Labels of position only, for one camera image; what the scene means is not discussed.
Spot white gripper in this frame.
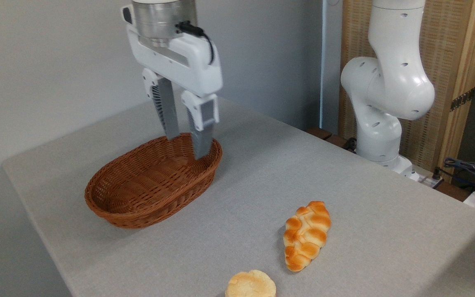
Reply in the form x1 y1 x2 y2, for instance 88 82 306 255
126 25 224 161

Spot braided bread loaf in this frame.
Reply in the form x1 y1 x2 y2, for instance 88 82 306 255
283 200 332 273

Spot round bread bun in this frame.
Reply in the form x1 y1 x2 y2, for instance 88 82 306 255
225 270 277 297

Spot brown wicker basket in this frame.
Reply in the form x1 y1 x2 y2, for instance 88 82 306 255
84 132 223 229

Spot wooden woven folding screen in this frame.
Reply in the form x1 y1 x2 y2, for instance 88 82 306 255
338 0 475 183

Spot brass screen hinge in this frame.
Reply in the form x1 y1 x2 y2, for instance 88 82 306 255
449 88 475 112

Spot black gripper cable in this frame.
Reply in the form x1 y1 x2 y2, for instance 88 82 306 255
175 21 215 65

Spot white vertical wall duct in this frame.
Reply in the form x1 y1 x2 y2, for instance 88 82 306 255
320 0 343 133

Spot blue-grey cable bundle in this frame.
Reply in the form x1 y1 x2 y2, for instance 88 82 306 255
443 157 475 191

